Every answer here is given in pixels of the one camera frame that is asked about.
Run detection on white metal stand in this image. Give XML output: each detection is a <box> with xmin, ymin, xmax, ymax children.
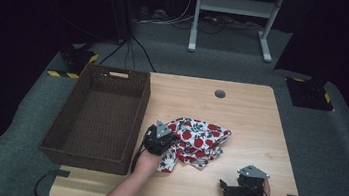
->
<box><xmin>186</xmin><ymin>0</ymin><xmax>288</xmax><ymax>65</ymax></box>

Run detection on black floor cable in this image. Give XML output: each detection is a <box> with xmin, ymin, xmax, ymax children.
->
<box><xmin>98</xmin><ymin>36</ymin><xmax>127</xmax><ymax>68</ymax></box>
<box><xmin>128</xmin><ymin>36</ymin><xmax>160</xmax><ymax>74</ymax></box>

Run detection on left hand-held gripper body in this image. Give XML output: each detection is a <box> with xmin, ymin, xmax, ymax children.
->
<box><xmin>141</xmin><ymin>118</ymin><xmax>180</xmax><ymax>158</ymax></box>

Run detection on black looped cable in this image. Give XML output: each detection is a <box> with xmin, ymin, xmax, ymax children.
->
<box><xmin>33</xmin><ymin>168</ymin><xmax>61</xmax><ymax>196</ymax></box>

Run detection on white red rose print shirt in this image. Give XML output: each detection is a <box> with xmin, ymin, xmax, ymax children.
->
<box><xmin>156</xmin><ymin>114</ymin><xmax>234</xmax><ymax>181</ymax></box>

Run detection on black striped floor plate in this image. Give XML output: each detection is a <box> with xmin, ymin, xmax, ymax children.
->
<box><xmin>46</xmin><ymin>41</ymin><xmax>101</xmax><ymax>82</ymax></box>
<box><xmin>281</xmin><ymin>74</ymin><xmax>339</xmax><ymax>113</ymax></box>

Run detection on person's left hand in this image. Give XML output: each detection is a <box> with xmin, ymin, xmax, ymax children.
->
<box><xmin>133</xmin><ymin>148</ymin><xmax>165</xmax><ymax>181</ymax></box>

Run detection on dark stand column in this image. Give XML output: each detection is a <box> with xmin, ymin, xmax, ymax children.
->
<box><xmin>97</xmin><ymin>0</ymin><xmax>138</xmax><ymax>42</ymax></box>

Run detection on grey round table grommet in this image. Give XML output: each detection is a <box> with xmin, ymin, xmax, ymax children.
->
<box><xmin>213</xmin><ymin>89</ymin><xmax>227</xmax><ymax>100</ymax></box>

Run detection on white floor cable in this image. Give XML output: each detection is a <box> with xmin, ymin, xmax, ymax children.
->
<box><xmin>136</xmin><ymin>0</ymin><xmax>199</xmax><ymax>31</ymax></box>

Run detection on brown woven basket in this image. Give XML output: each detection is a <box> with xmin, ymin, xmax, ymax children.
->
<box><xmin>35</xmin><ymin>58</ymin><xmax>154</xmax><ymax>178</ymax></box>

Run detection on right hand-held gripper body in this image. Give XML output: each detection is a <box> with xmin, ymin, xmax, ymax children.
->
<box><xmin>227</xmin><ymin>162</ymin><xmax>272</xmax><ymax>196</ymax></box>

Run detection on black cable bundle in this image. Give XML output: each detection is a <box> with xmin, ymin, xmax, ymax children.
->
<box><xmin>170</xmin><ymin>9</ymin><xmax>265</xmax><ymax>41</ymax></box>

